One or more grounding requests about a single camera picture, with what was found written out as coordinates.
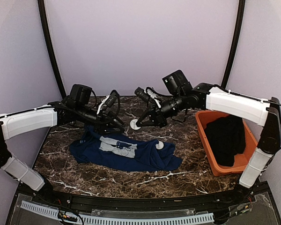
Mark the white slotted cable duct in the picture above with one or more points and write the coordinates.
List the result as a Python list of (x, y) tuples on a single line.
[(107, 217)]

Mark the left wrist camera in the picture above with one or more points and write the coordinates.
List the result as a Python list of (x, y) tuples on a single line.
[(109, 101)]

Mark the black frame post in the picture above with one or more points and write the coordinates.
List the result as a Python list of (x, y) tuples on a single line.
[(234, 43), (49, 47)]

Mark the black garment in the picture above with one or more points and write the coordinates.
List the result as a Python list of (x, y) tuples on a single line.
[(226, 137)]

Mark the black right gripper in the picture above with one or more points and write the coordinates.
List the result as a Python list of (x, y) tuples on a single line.
[(158, 118)]

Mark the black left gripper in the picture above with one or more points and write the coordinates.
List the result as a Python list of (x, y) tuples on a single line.
[(101, 125)]

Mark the orange plastic basket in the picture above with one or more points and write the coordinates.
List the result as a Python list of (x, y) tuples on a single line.
[(241, 160)]

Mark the right black frame post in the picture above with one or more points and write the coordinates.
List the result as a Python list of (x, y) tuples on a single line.
[(234, 43)]

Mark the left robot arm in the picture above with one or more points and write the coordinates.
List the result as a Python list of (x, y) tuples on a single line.
[(71, 108)]

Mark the round gold white brooch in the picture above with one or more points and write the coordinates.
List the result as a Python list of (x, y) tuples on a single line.
[(159, 145)]

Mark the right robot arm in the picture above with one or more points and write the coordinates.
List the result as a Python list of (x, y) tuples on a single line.
[(204, 96)]

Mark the blue printed t-shirt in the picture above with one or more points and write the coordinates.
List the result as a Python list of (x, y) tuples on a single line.
[(117, 151)]

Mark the left black frame post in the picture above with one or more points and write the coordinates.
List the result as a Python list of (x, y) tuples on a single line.
[(49, 47)]

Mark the black front rail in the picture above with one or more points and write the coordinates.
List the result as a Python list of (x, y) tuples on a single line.
[(214, 202)]

